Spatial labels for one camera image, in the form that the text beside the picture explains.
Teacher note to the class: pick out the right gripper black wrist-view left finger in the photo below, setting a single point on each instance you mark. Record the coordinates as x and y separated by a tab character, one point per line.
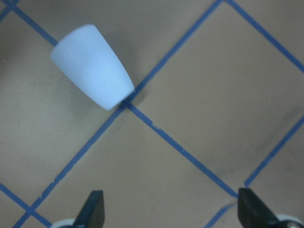
92	214

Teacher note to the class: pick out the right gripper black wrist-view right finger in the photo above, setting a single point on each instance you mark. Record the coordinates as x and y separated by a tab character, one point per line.
253	212

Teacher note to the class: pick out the light blue plastic cup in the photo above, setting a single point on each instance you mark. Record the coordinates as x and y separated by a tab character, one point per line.
86	58

